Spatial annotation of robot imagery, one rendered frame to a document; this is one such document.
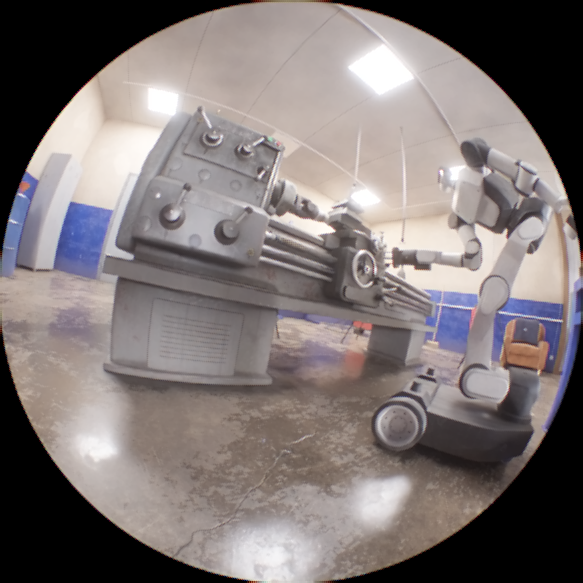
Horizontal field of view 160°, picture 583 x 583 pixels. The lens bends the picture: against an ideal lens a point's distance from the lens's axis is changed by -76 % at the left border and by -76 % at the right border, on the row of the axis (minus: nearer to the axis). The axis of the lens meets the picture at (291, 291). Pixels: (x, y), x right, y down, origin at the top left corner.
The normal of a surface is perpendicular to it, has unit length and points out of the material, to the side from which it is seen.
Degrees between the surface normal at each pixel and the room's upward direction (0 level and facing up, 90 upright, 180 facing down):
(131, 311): 90
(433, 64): 180
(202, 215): 90
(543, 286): 90
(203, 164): 90
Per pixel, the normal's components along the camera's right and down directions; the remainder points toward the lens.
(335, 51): -0.21, 0.98
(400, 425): -0.72, -0.18
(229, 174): 0.52, 0.08
